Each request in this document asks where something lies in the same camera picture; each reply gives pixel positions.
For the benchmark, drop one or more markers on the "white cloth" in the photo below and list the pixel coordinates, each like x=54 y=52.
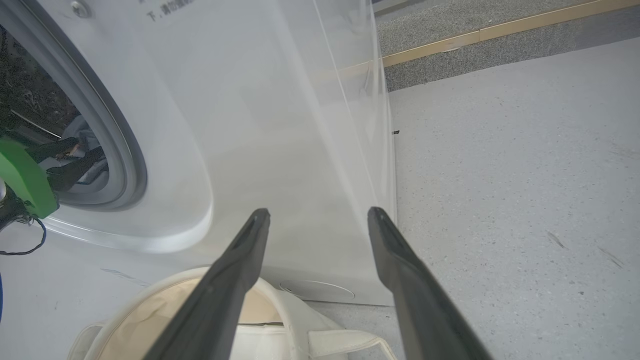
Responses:
x=262 y=342

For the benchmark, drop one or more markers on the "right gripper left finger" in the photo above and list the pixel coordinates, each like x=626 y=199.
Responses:
x=225 y=295

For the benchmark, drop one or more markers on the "wooden floor edge strip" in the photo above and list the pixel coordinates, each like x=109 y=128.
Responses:
x=500 y=30

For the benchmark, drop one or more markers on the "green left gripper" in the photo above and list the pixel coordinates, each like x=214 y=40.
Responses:
x=25 y=175

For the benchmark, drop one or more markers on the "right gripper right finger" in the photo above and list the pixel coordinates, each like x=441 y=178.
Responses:
x=425 y=310

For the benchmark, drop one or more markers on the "stainless steel washing machine drum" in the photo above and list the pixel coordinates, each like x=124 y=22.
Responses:
x=30 y=90

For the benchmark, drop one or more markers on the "white front-load washing machine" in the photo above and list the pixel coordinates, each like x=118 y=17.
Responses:
x=250 y=125

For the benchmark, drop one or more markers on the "cream canvas laundry basket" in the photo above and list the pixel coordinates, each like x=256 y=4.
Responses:
x=150 y=320

